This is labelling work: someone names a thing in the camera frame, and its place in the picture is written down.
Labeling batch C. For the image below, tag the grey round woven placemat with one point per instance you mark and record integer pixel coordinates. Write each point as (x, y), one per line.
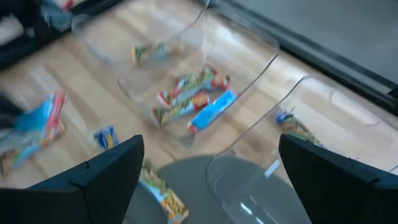
(192, 186)

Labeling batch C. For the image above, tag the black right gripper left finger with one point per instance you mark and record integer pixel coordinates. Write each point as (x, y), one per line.
(102, 186)

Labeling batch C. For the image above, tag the green red granola bar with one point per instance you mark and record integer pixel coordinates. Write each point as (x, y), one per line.
(192, 85)
(183, 109)

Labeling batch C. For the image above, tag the clear plastic bin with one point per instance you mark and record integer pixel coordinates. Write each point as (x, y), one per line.
(326, 102)
(109, 37)
(248, 56)

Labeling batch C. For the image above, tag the light blue granola bar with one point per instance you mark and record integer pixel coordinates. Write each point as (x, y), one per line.
(37, 116)
(214, 110)

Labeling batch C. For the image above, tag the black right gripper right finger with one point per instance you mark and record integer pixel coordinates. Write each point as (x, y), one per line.
(335, 189)

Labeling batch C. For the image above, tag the dark blue end granola bar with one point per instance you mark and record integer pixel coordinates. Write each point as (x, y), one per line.
(295, 127)
(161, 189)

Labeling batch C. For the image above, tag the blue red packets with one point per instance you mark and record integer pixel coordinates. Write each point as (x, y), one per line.
(28, 152)

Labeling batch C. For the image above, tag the green teal granola bar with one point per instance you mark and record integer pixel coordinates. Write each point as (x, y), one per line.
(149, 53)

